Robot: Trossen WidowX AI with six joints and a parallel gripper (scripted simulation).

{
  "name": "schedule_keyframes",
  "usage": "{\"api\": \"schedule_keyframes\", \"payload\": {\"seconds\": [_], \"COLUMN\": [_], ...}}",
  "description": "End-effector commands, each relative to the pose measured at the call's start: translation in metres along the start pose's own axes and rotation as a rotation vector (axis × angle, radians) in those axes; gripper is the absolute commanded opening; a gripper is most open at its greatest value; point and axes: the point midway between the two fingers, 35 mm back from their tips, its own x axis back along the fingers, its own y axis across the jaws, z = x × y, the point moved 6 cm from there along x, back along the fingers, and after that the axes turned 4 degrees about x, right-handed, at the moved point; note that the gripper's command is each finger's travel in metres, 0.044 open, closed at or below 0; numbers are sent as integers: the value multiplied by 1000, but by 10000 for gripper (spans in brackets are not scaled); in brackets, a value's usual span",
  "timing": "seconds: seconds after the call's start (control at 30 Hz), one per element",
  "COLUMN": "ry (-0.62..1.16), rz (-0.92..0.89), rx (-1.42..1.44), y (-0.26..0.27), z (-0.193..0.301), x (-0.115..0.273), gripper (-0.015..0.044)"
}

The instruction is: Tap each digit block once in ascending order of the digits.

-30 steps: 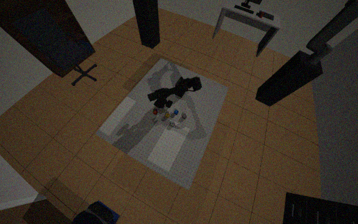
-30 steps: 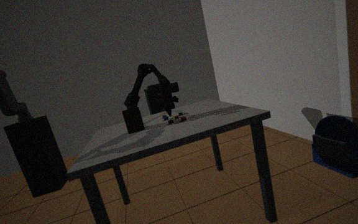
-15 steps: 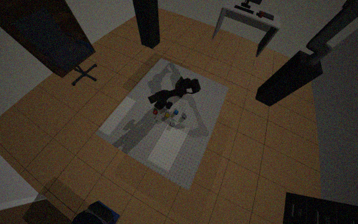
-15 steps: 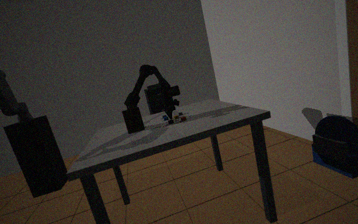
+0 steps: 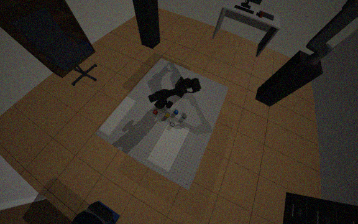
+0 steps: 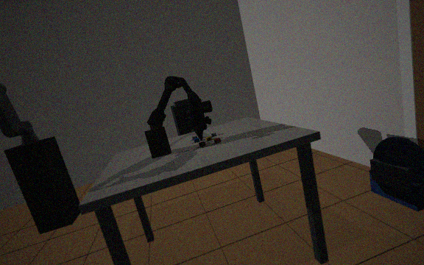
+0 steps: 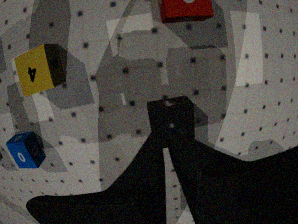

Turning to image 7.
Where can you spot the yellow block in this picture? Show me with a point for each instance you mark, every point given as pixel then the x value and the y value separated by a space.
pixel 40 69

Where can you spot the red block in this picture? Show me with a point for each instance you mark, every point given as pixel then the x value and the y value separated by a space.
pixel 173 11

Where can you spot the blue block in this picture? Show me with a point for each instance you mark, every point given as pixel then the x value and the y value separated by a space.
pixel 26 150

